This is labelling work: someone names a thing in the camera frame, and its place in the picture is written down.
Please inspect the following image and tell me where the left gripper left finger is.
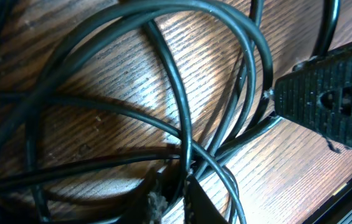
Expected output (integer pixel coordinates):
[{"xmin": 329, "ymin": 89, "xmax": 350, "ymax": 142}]
[{"xmin": 122, "ymin": 169, "xmax": 168, "ymax": 224}]

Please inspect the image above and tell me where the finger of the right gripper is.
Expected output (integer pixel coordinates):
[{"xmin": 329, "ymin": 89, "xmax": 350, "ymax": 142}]
[{"xmin": 274, "ymin": 42, "xmax": 352, "ymax": 148}]

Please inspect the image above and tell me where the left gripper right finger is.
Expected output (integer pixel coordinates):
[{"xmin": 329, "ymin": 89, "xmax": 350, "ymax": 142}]
[{"xmin": 183, "ymin": 175, "xmax": 227, "ymax": 224}]

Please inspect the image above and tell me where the black thin USB cable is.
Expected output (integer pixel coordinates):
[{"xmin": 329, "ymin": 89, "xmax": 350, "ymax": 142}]
[{"xmin": 0, "ymin": 0, "xmax": 341, "ymax": 200}]

